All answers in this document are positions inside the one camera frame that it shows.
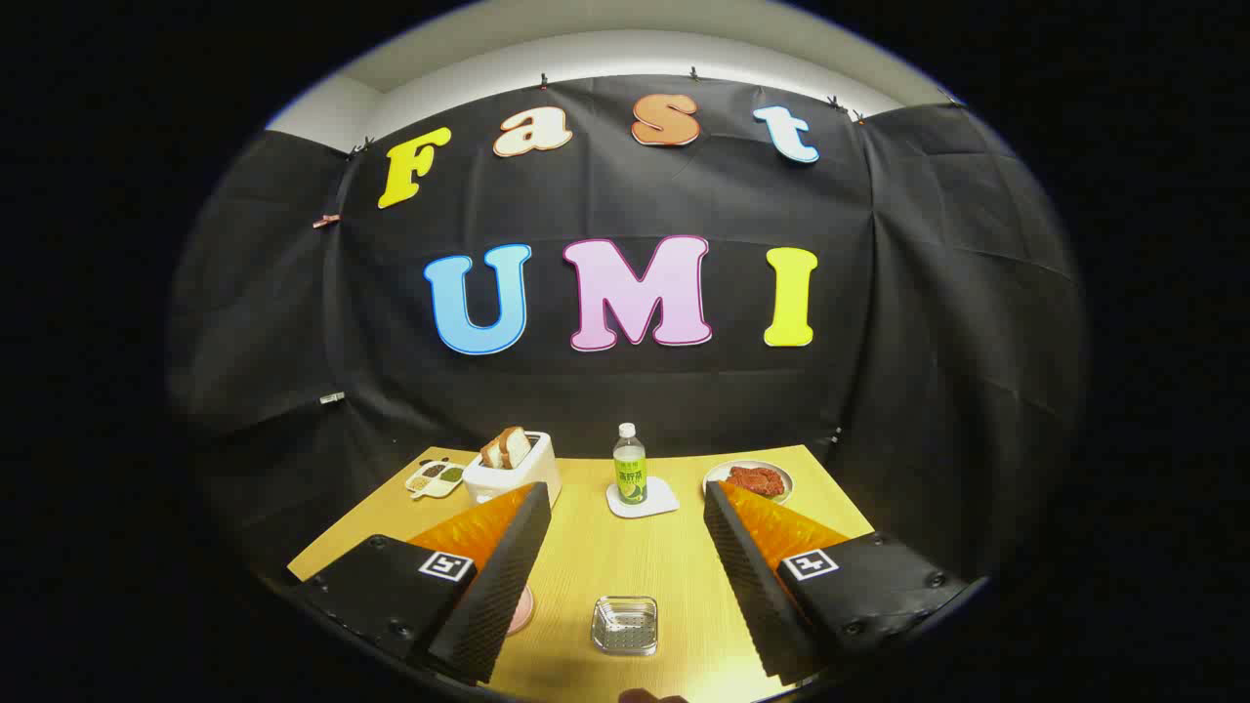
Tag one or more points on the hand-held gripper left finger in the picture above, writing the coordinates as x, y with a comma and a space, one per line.
498, 596

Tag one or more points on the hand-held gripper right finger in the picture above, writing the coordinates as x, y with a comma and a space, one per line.
757, 596

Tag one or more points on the pink round plate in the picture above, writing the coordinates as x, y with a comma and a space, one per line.
522, 610

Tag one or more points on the white toaster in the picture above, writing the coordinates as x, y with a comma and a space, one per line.
508, 485

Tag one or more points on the brown meat piece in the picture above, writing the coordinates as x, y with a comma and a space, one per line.
757, 480

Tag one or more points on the white plate with food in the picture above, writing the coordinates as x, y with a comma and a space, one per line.
716, 476

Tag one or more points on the white square coaster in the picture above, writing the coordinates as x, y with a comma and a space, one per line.
664, 503

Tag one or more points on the white divided seasoning dish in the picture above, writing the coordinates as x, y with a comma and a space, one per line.
439, 475

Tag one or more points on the toast bread slice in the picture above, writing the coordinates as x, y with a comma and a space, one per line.
516, 447
491, 455

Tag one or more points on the green label drink bottle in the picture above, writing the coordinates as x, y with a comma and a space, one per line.
630, 469

